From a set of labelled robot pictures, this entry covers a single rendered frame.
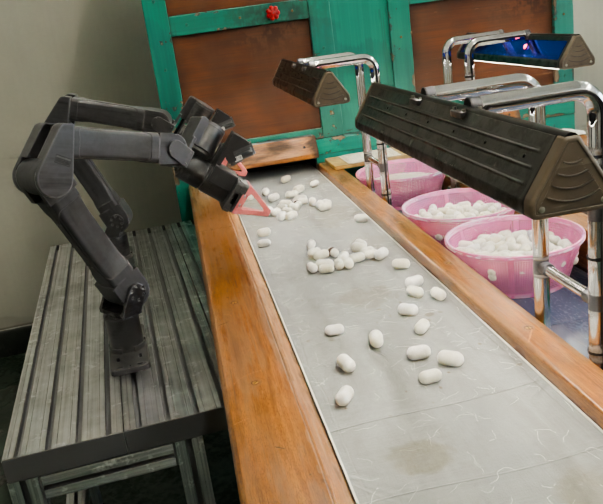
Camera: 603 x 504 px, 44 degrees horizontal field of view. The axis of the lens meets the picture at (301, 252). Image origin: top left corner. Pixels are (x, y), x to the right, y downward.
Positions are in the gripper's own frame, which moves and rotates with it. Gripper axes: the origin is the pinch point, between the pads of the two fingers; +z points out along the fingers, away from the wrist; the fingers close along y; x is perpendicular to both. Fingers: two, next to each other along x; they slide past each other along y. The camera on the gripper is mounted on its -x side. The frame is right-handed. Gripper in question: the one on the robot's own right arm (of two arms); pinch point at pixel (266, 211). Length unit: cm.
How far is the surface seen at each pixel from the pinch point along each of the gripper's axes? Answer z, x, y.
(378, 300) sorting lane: 18.4, -0.1, -28.6
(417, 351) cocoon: 16, -1, -53
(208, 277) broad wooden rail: -4.7, 16.1, -6.7
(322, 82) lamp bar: -1.8, -28.3, 8.8
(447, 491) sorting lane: 11, 5, -82
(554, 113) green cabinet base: 90, -65, 85
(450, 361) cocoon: 19, -2, -57
